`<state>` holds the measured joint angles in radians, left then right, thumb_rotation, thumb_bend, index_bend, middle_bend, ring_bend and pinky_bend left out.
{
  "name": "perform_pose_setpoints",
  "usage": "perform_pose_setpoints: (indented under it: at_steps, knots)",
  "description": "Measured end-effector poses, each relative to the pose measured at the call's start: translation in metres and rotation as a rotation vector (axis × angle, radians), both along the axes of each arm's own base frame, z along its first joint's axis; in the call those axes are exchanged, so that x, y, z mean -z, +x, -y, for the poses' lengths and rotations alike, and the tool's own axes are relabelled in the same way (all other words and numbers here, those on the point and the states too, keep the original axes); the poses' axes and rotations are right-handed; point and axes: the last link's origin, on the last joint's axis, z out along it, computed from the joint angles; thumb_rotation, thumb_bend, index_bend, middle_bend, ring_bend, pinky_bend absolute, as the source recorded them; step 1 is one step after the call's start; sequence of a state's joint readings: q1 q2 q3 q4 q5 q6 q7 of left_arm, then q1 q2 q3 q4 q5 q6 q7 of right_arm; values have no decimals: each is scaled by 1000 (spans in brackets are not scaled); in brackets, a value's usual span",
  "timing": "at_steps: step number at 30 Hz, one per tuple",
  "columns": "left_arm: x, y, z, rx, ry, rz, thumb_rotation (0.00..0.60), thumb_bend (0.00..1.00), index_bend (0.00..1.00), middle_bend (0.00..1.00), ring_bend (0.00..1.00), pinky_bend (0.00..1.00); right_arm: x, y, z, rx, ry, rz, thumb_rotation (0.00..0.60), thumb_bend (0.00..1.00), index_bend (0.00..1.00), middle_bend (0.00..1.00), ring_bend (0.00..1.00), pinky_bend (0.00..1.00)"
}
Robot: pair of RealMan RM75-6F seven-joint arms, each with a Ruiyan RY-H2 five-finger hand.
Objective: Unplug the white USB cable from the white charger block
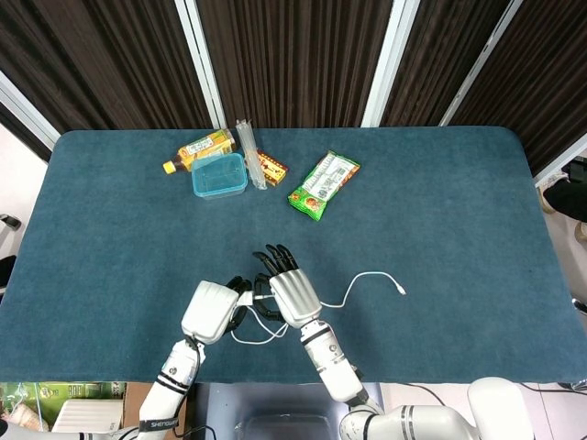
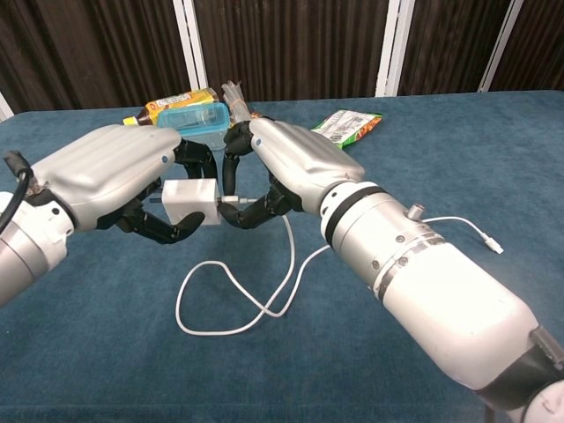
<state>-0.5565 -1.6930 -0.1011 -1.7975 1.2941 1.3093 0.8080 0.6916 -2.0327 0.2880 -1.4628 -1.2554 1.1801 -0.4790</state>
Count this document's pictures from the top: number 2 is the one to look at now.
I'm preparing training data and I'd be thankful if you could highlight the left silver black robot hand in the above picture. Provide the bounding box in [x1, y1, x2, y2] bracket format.
[30, 123, 219, 246]

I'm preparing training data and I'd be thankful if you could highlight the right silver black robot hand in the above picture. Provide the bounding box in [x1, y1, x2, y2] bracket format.
[218, 116, 367, 230]

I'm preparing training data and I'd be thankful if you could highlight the white power adapter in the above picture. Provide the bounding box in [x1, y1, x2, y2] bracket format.
[160, 178, 221, 226]

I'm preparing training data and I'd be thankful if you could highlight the white charging cable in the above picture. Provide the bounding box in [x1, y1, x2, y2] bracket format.
[174, 196, 505, 335]

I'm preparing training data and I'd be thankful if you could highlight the green snack bag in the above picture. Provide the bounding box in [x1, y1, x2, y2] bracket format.
[310, 109, 384, 150]

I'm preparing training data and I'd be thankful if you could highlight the clear plastic tube bundle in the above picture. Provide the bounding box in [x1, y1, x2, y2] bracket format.
[221, 80, 253, 124]

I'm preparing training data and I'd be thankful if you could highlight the tea bottle yellow label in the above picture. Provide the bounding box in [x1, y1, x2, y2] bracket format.
[122, 88, 219, 129]

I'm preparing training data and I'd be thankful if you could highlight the blue clear plastic container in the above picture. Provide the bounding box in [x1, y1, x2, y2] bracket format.
[157, 101, 232, 151]

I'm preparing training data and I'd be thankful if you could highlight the dark brown corrugated panel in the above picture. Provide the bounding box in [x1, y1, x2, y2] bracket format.
[193, 0, 391, 105]
[0, 0, 195, 116]
[398, 0, 512, 96]
[491, 0, 564, 93]

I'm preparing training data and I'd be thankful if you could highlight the blue table cloth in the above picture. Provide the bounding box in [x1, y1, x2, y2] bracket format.
[0, 90, 564, 423]

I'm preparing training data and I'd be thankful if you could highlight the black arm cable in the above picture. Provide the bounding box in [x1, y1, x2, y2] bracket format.
[0, 151, 33, 234]

